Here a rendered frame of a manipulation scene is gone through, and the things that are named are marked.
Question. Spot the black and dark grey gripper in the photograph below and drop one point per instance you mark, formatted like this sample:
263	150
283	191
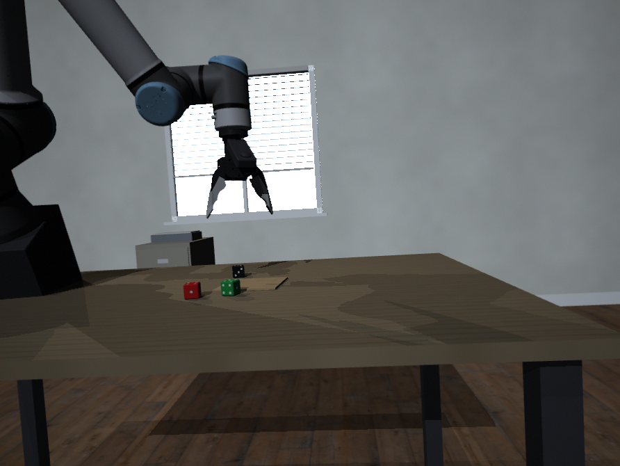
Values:
227	171

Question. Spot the red die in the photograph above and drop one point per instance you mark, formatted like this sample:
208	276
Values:
192	290

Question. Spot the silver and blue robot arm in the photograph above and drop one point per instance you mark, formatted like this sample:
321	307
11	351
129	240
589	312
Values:
161	92

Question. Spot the green die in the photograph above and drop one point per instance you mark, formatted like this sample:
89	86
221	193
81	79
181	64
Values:
230	287

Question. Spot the black die with white pips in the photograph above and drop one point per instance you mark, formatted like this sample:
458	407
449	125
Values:
238	271

